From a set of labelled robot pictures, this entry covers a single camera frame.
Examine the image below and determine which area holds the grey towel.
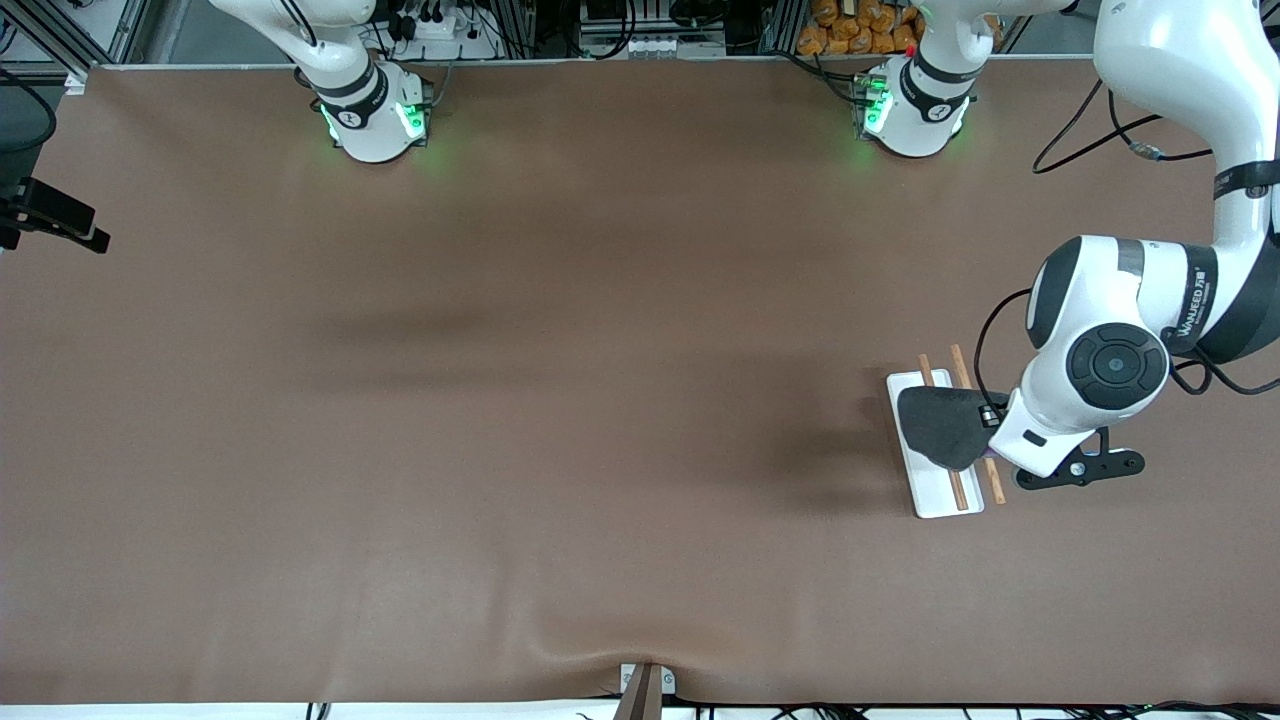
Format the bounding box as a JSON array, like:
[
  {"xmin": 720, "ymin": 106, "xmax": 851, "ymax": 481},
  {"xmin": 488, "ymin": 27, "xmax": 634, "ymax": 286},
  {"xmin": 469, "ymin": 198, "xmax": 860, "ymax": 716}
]
[{"xmin": 897, "ymin": 385, "xmax": 997, "ymax": 473}]

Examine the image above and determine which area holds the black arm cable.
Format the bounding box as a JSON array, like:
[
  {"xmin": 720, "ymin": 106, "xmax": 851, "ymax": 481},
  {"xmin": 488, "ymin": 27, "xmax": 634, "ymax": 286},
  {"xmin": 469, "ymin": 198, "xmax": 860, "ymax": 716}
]
[
  {"xmin": 973, "ymin": 78, "xmax": 1280, "ymax": 413},
  {"xmin": 0, "ymin": 65, "xmax": 58, "ymax": 153}
]

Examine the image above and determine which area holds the orange objects pile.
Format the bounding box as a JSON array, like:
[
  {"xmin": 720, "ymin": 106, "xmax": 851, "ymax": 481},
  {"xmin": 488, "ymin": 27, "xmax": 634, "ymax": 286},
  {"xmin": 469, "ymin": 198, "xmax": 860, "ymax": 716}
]
[{"xmin": 797, "ymin": 0, "xmax": 926, "ymax": 57}]

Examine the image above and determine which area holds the white power strip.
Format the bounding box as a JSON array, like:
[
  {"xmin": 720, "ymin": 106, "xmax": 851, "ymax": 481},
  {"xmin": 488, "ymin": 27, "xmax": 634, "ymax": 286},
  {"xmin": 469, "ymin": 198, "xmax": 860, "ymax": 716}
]
[{"xmin": 385, "ymin": 0, "xmax": 504, "ymax": 63}]

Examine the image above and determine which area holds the aluminium frame profile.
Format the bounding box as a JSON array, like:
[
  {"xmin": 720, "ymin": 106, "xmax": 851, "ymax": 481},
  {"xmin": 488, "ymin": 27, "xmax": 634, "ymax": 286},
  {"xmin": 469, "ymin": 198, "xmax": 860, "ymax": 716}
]
[{"xmin": 0, "ymin": 0, "xmax": 151, "ymax": 93}]

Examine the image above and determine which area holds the brown table cover mat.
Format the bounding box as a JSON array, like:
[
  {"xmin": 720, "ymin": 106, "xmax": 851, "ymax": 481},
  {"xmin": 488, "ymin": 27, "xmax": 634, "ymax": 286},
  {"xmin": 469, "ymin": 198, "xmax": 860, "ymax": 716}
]
[{"xmin": 0, "ymin": 55, "xmax": 1280, "ymax": 706}]

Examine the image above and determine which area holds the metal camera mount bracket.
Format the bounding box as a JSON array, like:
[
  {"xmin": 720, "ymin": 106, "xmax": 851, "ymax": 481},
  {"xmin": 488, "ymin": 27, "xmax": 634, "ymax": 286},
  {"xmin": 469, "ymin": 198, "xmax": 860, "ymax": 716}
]
[{"xmin": 612, "ymin": 662, "xmax": 678, "ymax": 720}]

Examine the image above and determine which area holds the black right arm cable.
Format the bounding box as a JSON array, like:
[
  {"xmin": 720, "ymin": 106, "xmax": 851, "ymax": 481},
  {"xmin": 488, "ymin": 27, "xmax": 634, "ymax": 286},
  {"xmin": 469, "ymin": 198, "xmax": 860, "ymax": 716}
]
[{"xmin": 0, "ymin": 65, "xmax": 58, "ymax": 153}]

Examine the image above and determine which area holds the white rack with wooden bars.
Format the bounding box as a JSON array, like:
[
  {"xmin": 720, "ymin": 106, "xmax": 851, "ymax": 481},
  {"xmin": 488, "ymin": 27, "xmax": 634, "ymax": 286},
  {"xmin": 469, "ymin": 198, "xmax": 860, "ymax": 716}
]
[{"xmin": 886, "ymin": 344, "xmax": 1007, "ymax": 520}]

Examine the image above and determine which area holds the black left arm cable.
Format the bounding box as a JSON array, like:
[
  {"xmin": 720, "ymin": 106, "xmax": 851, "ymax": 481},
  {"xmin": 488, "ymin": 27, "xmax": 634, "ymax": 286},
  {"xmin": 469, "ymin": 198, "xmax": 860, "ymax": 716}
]
[{"xmin": 973, "ymin": 78, "xmax": 1280, "ymax": 413}]

